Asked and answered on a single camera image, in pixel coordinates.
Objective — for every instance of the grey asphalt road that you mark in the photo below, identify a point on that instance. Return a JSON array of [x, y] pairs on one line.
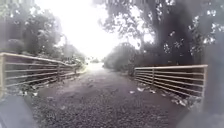
[[103, 100]]

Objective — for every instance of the wood of trees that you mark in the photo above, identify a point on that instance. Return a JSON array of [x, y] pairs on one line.
[[30, 30], [160, 33]]

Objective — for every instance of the leaf litter verge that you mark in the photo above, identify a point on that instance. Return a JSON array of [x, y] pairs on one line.
[[166, 95]]

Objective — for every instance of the metal bridge railing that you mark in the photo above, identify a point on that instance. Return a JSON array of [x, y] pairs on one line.
[[30, 71], [173, 78]]

